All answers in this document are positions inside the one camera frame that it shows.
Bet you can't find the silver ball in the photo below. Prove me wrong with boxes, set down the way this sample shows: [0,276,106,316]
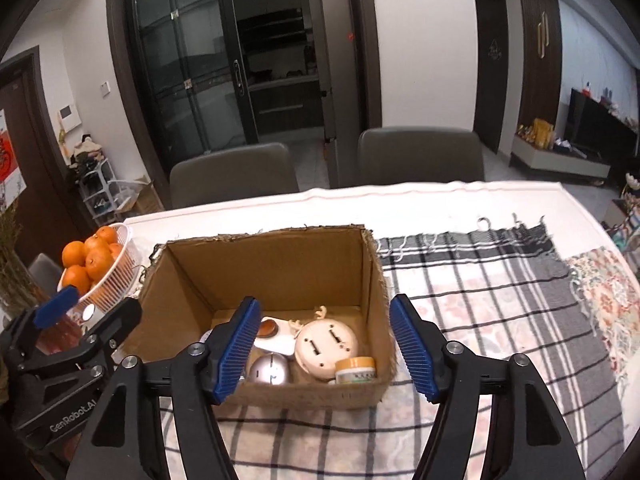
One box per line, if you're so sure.
[247,353,290,386]

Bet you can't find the brown oval case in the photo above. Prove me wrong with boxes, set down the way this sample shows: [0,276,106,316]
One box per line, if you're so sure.
[257,318,279,339]

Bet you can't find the white power adapter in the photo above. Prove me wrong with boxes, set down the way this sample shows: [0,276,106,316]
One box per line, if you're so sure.
[254,316,298,358]

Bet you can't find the pink deer toy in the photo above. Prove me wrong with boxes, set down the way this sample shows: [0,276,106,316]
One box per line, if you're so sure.
[288,306,359,382]

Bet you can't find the cream jar orange lid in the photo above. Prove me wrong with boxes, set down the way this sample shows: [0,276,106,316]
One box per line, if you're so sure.
[334,356,376,385]

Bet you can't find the glass vase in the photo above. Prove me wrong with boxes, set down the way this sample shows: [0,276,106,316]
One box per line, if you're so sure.
[0,249,84,356]

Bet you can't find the dried purple flowers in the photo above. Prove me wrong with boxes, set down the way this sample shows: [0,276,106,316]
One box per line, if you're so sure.
[1,205,35,318]

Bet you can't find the white fruit basket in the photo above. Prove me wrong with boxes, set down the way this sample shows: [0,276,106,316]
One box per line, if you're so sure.
[58,223,141,313]

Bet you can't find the orange fruit left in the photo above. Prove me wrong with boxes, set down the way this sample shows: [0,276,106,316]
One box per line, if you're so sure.
[61,240,86,269]

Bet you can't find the orange fruit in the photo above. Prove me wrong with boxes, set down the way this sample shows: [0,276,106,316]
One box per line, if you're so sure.
[85,247,114,282]
[94,226,118,245]
[61,240,86,269]

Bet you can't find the orange fruit front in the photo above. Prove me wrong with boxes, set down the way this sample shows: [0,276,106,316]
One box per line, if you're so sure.
[85,247,114,282]

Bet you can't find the orange fruit right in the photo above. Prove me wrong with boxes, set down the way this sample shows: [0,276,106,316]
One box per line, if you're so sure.
[94,226,118,245]

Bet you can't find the white shoe rack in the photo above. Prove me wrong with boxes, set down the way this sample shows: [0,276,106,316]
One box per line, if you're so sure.
[78,158,130,226]

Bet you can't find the red poster on door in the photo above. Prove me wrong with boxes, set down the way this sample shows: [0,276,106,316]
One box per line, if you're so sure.
[0,110,26,210]

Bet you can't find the grey plaid tablecloth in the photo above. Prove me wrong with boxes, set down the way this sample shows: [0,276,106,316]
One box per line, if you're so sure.
[150,213,632,480]

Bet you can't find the brown cardboard box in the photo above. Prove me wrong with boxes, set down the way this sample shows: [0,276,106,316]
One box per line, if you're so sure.
[124,226,396,411]

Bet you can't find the patterned floral mat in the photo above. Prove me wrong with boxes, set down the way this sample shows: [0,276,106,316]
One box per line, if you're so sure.
[566,247,639,392]

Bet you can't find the left grey chair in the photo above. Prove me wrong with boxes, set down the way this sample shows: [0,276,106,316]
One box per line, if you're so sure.
[169,142,299,209]

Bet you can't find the grey chair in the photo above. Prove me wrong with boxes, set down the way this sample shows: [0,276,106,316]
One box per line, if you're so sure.
[358,126,485,185]
[169,142,299,209]

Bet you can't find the white tv cabinet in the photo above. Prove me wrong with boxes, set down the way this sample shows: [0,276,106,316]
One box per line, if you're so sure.
[510,136,611,184]

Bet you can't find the right grey chair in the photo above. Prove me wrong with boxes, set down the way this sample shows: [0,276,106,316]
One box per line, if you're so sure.
[358,126,485,185]

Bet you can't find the black television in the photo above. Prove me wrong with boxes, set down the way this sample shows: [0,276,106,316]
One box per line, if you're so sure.
[564,89,639,166]

